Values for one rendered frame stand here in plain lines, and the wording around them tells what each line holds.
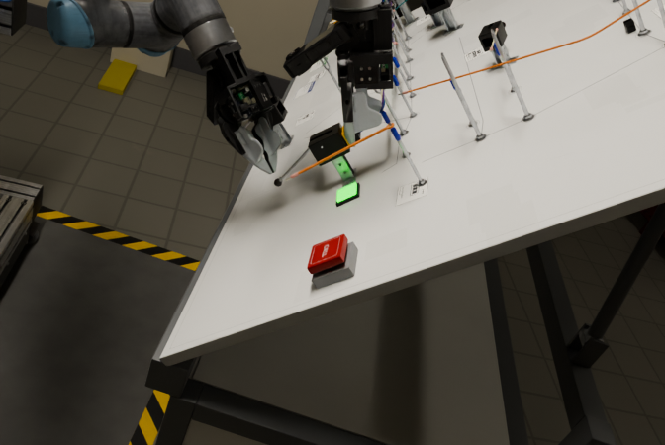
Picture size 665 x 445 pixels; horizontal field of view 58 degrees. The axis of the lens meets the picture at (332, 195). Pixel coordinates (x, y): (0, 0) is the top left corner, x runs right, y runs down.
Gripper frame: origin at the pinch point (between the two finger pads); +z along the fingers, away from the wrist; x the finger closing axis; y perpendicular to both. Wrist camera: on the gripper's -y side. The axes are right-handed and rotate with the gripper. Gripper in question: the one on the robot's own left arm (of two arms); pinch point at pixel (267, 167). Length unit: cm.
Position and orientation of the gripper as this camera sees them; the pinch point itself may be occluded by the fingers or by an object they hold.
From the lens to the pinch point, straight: 101.4
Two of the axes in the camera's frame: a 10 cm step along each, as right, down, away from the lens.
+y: 4.6, -1.4, -8.8
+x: 7.7, -4.2, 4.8
